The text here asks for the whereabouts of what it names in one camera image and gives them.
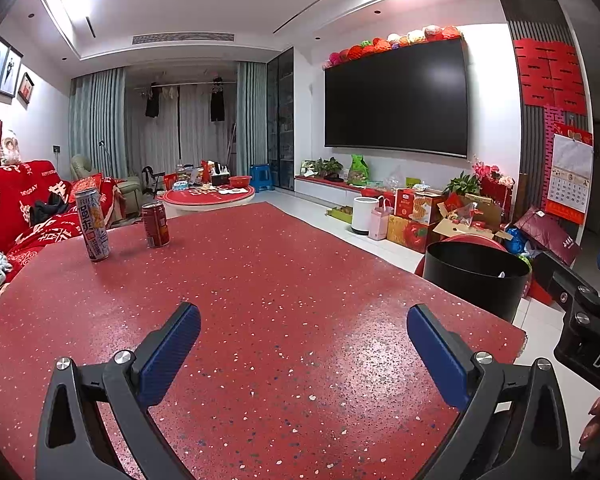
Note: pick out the red square cushion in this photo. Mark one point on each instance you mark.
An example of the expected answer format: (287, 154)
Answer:
(87, 183)

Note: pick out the tall white blue drink can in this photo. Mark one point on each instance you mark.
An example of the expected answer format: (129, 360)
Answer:
(92, 225)

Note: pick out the small framed wall picture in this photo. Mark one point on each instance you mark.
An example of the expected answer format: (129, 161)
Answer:
(26, 88)

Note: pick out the blue plastic stool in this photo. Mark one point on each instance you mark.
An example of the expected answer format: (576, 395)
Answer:
(261, 176)

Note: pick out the white sheer curtain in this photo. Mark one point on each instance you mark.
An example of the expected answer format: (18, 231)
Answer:
(190, 130)

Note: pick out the pink flower bouquet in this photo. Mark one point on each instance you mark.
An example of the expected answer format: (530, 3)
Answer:
(490, 172)

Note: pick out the fruit tray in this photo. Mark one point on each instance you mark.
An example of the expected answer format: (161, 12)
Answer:
(340, 213)

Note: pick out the ceiling air vent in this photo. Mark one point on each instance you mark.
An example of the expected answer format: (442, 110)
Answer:
(182, 38)

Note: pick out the red apple carton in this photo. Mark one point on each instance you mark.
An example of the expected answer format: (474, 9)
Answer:
(410, 236)

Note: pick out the beige armchair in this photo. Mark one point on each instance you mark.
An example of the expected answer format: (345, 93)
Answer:
(125, 187)

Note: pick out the large black television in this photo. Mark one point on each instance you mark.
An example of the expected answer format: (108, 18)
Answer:
(395, 100)

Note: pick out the dark glass cabinet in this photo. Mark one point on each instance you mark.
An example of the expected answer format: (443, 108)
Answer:
(280, 120)

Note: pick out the pink gift bag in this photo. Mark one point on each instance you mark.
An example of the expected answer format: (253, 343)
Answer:
(381, 226)

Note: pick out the small leafy potted plant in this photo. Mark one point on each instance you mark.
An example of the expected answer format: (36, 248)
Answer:
(327, 167)

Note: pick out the red drink can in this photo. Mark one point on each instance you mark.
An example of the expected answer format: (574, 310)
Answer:
(155, 225)

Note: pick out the black trash bin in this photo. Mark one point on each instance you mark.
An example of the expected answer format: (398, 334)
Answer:
(470, 285)

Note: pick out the open cardboard box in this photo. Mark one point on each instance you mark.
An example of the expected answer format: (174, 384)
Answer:
(460, 229)

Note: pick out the hanging black garment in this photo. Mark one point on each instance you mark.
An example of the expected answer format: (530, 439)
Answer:
(217, 106)
(152, 105)

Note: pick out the black cloth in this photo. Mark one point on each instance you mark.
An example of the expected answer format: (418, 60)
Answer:
(47, 207)

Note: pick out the white cylindrical bin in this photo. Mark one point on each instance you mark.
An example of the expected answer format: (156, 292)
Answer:
(363, 215)

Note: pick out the red paper wall cutout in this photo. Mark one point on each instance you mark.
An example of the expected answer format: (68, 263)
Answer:
(550, 75)

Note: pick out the round red table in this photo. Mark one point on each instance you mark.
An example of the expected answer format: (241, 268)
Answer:
(205, 199)

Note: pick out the wall calendar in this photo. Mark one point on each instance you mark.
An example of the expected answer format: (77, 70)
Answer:
(572, 175)

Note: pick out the row of paper lanterns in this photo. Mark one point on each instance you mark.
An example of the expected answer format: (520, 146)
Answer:
(380, 44)

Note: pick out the grey green curtain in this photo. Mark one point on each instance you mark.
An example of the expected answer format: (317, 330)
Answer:
(97, 120)
(251, 120)

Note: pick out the sofa with red cover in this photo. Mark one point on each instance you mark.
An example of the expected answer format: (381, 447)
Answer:
(15, 195)

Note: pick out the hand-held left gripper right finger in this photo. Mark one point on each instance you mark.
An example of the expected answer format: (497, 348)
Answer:
(437, 355)

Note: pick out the white television console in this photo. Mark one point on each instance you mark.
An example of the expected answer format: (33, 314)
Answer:
(320, 187)

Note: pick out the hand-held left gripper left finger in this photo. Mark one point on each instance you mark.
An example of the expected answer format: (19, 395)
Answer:
(172, 350)

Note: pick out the maroon gift bag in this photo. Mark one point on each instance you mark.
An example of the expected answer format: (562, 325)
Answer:
(550, 232)

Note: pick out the bushy green potted plant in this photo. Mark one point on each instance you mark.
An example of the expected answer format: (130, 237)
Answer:
(462, 182)

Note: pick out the blue plastic bag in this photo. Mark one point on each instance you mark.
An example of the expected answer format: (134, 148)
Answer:
(512, 240)

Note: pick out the green printed bag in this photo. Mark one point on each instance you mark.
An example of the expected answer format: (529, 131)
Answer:
(358, 170)

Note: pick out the red plastic basin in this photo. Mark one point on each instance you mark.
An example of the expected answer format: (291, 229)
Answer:
(240, 181)

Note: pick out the orange snack box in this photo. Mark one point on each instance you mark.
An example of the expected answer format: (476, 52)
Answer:
(415, 205)

